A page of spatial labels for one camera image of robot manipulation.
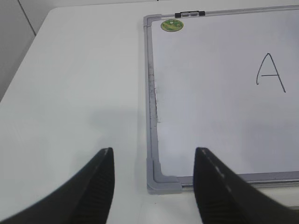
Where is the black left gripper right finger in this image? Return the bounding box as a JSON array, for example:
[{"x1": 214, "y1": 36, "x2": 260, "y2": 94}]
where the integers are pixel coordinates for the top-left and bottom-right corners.
[{"x1": 193, "y1": 147, "x2": 299, "y2": 224}]

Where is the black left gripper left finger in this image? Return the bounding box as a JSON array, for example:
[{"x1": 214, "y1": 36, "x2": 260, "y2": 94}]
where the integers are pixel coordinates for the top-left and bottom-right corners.
[{"x1": 2, "y1": 147, "x2": 114, "y2": 224}]

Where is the round green magnet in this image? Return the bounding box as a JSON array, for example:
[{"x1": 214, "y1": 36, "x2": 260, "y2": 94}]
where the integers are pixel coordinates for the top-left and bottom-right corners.
[{"x1": 161, "y1": 19, "x2": 184, "y2": 32}]

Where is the white board with grey frame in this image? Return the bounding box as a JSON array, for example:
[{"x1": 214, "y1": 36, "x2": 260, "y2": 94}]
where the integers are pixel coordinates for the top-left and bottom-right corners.
[{"x1": 143, "y1": 5, "x2": 299, "y2": 194}]

